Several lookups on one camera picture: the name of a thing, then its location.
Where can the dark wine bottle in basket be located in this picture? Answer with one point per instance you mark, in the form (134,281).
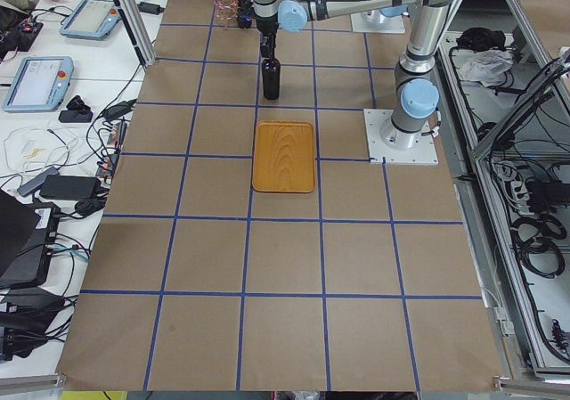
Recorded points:
(244,15)

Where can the far teach pendant tablet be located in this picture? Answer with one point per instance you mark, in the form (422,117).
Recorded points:
(91,19)

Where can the black power brick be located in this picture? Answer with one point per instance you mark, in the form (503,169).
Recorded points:
(69,187)

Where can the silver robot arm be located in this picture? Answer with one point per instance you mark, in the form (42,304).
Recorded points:
(385,14)
(416,96)

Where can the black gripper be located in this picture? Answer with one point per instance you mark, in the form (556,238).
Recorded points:
(267,26)

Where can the black laptop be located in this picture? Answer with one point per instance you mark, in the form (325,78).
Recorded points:
(27,232)

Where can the black power adapter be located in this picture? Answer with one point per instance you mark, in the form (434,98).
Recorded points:
(150,8)

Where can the dark wine bottle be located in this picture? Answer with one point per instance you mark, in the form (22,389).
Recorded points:
(244,15)
(271,78)

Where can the near teach pendant tablet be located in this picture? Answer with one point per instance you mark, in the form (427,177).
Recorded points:
(40,84)

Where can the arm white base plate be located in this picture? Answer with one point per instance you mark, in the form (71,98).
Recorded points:
(393,26)
(388,145)

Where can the teach pendant tablet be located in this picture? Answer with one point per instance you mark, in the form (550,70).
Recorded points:
(40,84)
(91,19)

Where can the aluminium frame post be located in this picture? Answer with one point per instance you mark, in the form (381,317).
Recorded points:
(137,32)

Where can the wooden serving tray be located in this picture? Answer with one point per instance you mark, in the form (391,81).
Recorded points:
(283,160)

